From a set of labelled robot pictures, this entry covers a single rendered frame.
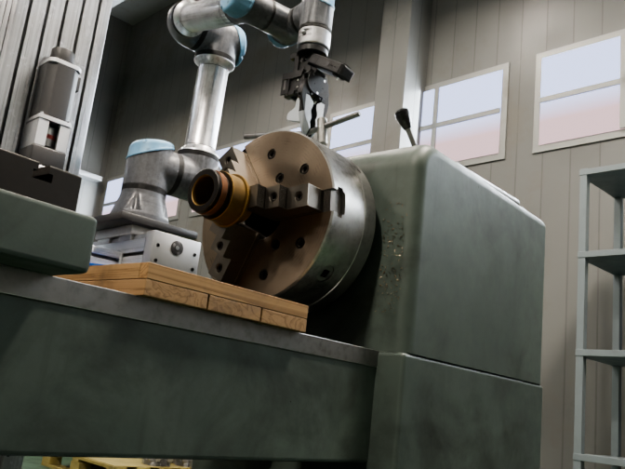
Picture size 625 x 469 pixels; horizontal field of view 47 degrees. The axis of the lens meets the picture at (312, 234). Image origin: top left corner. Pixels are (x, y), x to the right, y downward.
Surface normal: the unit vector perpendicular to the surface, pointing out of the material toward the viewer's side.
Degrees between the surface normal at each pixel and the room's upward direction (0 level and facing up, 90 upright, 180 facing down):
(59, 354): 90
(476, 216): 90
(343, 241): 108
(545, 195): 90
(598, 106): 90
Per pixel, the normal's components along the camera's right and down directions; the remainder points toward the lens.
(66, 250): 0.77, -0.07
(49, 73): 0.00, -0.23
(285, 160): -0.62, -0.25
